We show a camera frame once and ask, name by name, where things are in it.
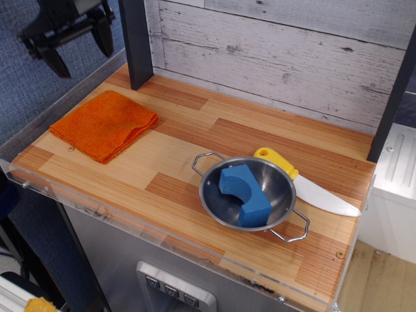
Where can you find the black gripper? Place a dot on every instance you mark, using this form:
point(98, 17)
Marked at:
point(59, 22)

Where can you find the orange towel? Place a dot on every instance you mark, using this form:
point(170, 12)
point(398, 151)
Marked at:
point(105, 126)

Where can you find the clear acrylic shelf guard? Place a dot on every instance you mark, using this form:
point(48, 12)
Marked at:
point(151, 187)

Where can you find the blue arch-shaped block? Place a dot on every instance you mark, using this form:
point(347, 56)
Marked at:
point(238, 181)

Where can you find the stainless steel cabinet front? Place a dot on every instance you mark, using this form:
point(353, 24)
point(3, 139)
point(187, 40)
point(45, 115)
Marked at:
point(114, 252)

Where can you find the silver button control panel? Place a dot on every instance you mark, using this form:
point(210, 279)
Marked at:
point(163, 291)

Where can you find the white ribbed box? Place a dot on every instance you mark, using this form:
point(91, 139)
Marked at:
point(388, 221)

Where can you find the dark left shelf post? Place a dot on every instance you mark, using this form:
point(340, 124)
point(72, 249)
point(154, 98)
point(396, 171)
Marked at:
point(137, 41)

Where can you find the dark shelf post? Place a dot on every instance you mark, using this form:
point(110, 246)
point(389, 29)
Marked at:
point(137, 41)
point(393, 104)

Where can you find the steel bowl with wire handles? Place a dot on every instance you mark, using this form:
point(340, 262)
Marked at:
point(225, 209)

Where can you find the yellow object with black strap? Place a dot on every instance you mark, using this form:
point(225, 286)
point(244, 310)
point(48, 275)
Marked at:
point(39, 305)

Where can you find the yellow-handled white toy knife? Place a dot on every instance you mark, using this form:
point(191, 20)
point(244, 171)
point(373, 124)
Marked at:
point(307, 190)

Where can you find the dark right shelf post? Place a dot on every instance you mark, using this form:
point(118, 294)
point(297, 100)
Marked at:
point(393, 104)

